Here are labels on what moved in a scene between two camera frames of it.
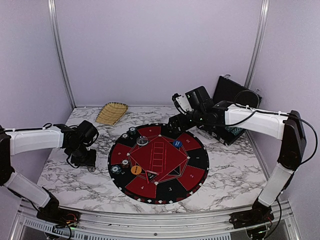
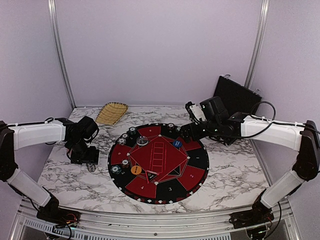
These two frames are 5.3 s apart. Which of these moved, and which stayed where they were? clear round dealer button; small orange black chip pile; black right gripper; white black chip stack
Moved: black right gripper
Stayed: clear round dealer button; white black chip stack; small orange black chip pile
